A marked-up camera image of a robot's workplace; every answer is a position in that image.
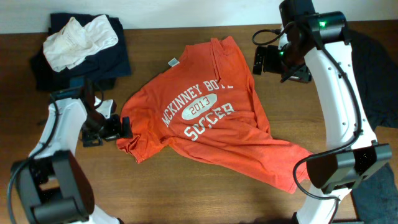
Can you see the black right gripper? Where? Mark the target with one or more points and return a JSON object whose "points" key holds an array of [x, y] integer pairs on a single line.
{"points": [[300, 74]]}

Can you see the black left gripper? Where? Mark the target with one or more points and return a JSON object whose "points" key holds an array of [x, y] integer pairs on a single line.
{"points": [[115, 130]]}

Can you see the navy blue folded garment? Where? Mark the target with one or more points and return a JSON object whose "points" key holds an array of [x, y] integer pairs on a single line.
{"points": [[103, 68]]}

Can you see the black garment with white print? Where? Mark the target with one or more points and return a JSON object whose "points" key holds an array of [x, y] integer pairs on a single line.
{"points": [[376, 77]]}

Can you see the orange red printed t-shirt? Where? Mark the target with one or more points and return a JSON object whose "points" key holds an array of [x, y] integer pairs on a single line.
{"points": [[206, 109]]}

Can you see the white crumpled garment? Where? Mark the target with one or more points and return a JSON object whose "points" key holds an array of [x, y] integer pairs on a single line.
{"points": [[73, 43]]}

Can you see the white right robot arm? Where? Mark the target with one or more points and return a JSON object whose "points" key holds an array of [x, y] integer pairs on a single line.
{"points": [[314, 47]]}

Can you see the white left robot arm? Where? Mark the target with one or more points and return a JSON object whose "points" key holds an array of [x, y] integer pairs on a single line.
{"points": [[50, 183]]}

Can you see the dark grey garment lower right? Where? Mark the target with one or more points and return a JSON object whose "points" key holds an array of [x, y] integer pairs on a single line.
{"points": [[375, 200]]}

